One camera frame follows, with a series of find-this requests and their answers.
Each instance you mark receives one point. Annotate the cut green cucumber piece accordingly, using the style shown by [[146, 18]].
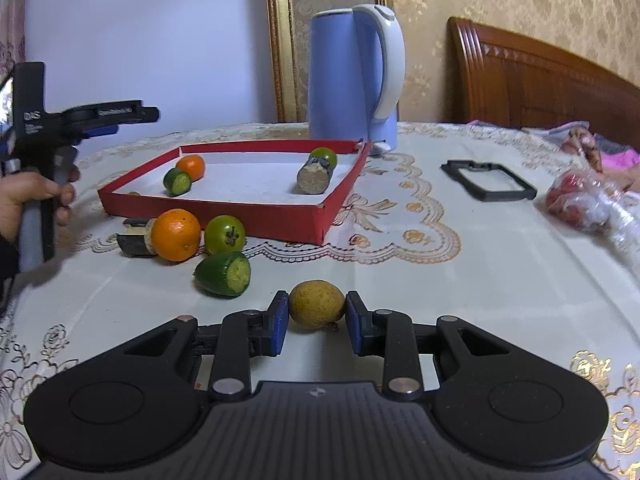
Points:
[[177, 182]]

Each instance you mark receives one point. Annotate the blue electric kettle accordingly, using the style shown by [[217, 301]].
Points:
[[357, 67]]

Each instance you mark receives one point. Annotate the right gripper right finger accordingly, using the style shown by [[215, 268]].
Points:
[[389, 335]]

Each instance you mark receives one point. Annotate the wooden bed headboard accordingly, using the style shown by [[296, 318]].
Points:
[[515, 81]]

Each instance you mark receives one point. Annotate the cream gold patterned tablecloth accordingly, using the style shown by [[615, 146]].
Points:
[[407, 238]]

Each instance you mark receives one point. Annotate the large orange mandarin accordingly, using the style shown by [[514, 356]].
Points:
[[176, 235]]

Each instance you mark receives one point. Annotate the large dark sugarcane piece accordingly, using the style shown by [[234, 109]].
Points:
[[314, 177]]

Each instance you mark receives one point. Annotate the plastic bag of red fruit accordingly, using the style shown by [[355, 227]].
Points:
[[591, 203]]

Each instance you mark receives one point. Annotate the small dark sugarcane piece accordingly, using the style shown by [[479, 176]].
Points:
[[135, 240]]

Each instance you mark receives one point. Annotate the black rectangular plastic frame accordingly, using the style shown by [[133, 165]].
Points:
[[489, 182]]

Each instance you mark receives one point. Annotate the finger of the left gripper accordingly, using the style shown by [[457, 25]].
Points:
[[147, 114], [100, 131]]

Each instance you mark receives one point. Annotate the gold picture frame moulding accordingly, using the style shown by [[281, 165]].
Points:
[[289, 31]]

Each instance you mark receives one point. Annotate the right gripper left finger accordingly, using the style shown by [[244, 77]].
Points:
[[245, 335]]

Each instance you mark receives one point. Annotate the pink patterned curtain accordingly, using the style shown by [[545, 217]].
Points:
[[12, 34]]

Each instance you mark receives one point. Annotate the small orange mandarin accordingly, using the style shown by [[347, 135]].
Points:
[[193, 165]]

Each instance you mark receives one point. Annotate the person's left hand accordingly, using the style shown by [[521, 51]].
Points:
[[19, 189]]

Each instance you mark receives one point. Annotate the colourful bedding pile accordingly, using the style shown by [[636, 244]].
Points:
[[617, 161]]

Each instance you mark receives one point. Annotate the green persimmon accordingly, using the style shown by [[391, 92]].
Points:
[[224, 233], [324, 155]]

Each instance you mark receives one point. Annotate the yellow-brown round fruit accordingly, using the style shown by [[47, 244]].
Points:
[[316, 304]]

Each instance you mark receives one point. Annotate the red shallow cardboard box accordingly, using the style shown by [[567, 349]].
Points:
[[254, 181]]

